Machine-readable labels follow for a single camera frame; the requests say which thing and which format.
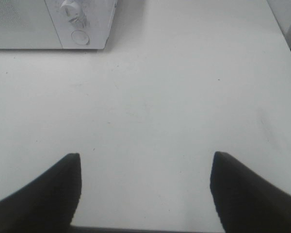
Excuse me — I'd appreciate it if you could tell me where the white dial knob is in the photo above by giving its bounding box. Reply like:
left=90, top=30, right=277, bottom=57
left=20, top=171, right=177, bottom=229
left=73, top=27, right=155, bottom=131
left=59, top=0, right=84, bottom=20

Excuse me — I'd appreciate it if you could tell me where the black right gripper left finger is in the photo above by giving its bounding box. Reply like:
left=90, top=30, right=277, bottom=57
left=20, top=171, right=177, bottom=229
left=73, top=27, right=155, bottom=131
left=0, top=153, right=82, bottom=233

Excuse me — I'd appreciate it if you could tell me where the round door release button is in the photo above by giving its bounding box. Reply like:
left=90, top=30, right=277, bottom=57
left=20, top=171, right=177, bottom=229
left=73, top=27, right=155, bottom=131
left=71, top=30, right=90, bottom=46

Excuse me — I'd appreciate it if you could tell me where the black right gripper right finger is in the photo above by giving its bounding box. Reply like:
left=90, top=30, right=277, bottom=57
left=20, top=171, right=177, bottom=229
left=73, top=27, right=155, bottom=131
left=210, top=151, right=291, bottom=233

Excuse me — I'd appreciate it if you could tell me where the white microwave oven body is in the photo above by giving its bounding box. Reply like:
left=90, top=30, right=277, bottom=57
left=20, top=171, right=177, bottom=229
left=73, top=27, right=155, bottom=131
left=45, top=0, right=117, bottom=50

